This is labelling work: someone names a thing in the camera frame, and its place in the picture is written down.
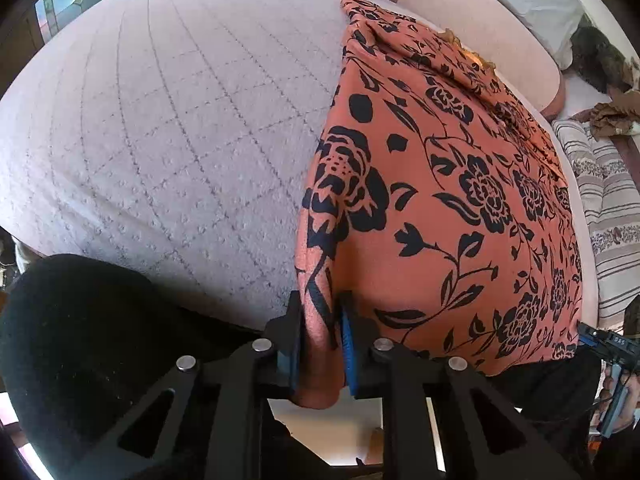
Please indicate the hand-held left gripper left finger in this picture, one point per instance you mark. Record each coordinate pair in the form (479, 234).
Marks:
(294, 345)

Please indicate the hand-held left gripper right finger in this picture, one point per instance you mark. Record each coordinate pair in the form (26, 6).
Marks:
(348, 347)

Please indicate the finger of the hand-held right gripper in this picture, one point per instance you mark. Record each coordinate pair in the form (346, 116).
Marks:
(587, 336)

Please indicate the orange black floral cloth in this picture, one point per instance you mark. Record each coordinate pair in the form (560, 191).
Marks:
(430, 240)

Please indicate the striped beige cloth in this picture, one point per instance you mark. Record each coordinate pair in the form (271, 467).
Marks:
(607, 200)

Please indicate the brown crumpled cloth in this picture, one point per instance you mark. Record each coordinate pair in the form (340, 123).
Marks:
(612, 117)

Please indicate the pink bolster pillow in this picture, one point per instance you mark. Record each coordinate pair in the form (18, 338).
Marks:
(480, 35)

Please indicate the grey pillow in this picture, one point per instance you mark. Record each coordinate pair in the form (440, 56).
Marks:
(530, 0)

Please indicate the stained glass window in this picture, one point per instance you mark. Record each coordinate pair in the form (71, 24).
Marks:
(67, 2)

